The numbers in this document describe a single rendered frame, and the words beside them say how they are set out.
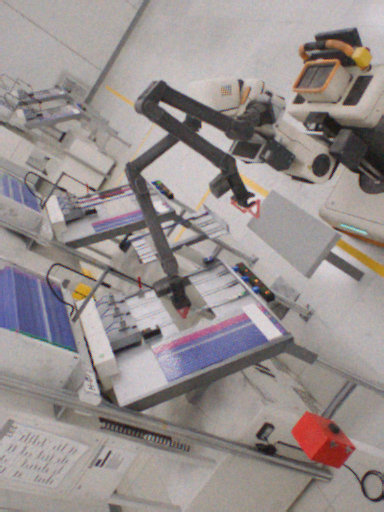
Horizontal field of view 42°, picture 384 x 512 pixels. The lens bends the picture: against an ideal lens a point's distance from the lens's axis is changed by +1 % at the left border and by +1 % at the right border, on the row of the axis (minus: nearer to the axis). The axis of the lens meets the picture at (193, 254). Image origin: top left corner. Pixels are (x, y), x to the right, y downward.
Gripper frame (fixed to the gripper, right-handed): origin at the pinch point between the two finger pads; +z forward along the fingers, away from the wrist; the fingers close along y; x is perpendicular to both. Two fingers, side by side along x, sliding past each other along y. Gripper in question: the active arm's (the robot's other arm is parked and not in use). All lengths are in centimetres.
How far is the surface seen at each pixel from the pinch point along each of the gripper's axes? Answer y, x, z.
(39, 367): 27, -60, -21
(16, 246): -107, -65, -9
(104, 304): -22.9, -30.5, -4.8
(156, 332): 7.1, -14.7, -2.1
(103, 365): 18.8, -39.3, -5.1
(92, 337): 1.1, -40.0, -6.7
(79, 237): -110, -29, -1
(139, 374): 24.0, -27.6, 1.2
